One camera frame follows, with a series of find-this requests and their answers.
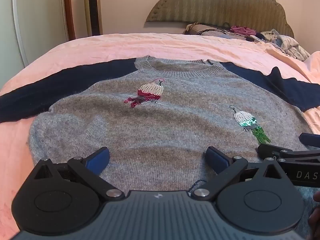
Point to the person's right hand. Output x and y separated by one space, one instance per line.
317 197

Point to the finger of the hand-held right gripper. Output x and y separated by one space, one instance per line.
267 151
310 139

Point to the grey floral cloth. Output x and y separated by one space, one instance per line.
287 43

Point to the dark navy cloth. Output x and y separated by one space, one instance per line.
260 36

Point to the white wardrobe door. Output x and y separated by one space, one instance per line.
37 17

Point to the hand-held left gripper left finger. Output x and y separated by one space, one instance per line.
98 160

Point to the pink crumpled cloth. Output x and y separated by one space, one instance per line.
241 30

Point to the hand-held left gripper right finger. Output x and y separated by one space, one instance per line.
217 158

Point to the grey sweater with navy sleeves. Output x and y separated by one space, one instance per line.
160 130

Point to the pink bed sheet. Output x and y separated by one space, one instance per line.
75 50

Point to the olive padded headboard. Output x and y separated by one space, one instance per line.
212 5

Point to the gold tower fan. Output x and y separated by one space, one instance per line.
93 10

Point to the brown wooden door frame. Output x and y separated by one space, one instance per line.
68 10

